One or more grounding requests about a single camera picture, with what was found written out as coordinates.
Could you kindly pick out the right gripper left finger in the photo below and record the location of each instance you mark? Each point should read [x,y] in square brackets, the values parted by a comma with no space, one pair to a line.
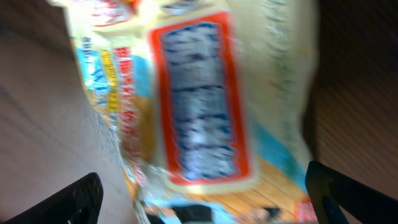
[78,203]

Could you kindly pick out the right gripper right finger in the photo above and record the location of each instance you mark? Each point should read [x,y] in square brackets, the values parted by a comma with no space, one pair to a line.
[331,192]

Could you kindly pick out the yellow chips bag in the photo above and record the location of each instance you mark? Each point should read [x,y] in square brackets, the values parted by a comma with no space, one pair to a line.
[207,99]

